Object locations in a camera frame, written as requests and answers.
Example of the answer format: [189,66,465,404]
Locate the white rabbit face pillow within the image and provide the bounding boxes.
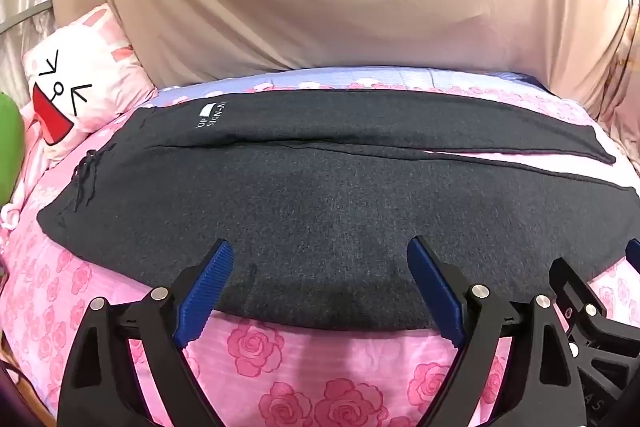
[22,4,156,162]

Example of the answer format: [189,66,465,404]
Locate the pink floral bedsheet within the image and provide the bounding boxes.
[0,66,640,427]

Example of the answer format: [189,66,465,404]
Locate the grey metal rail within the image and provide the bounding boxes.
[0,2,53,38]

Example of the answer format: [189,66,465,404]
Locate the pale floral fabric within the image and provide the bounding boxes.
[585,0,640,158]

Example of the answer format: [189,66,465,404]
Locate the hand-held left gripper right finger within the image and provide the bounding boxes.
[407,236,588,427]

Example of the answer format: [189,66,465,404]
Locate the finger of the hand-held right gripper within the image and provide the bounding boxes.
[625,238,640,278]
[549,257,640,358]

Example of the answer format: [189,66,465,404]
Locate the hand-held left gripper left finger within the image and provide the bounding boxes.
[57,239,236,427]

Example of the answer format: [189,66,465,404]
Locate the green plush toy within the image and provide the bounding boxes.
[0,92,26,208]

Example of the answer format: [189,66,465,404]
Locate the dark grey pants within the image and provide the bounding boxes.
[36,89,638,333]

